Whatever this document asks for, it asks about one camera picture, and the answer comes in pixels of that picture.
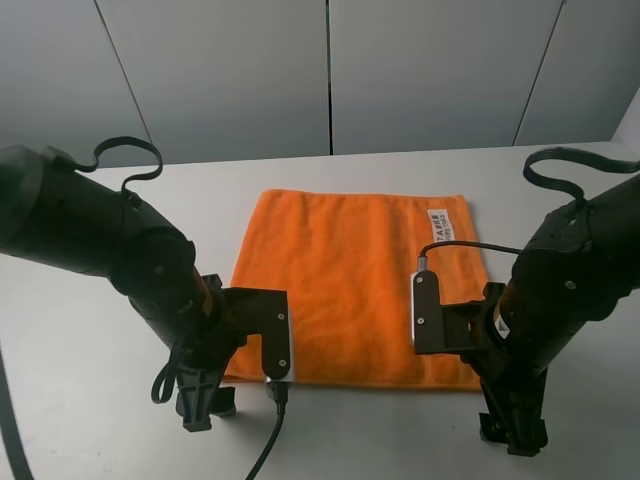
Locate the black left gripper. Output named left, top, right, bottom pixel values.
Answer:
left=175, top=274, right=248, bottom=432

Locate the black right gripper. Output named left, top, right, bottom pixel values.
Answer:
left=462, top=282, right=553, bottom=456

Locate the orange terry towel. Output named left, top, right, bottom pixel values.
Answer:
left=232, top=190, right=487, bottom=391

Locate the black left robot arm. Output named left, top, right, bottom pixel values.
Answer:
left=1, top=146, right=236, bottom=432

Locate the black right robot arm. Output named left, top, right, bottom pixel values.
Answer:
left=466, top=147, right=639, bottom=457

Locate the white towel label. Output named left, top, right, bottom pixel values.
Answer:
left=427, top=209, right=456, bottom=243

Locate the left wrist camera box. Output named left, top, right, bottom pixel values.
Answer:
left=223, top=287, right=294, bottom=383

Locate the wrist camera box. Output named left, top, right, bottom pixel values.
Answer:
left=410, top=256, right=481, bottom=356
left=223, top=287, right=294, bottom=383

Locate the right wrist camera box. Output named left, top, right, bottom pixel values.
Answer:
left=410, top=256, right=481, bottom=356

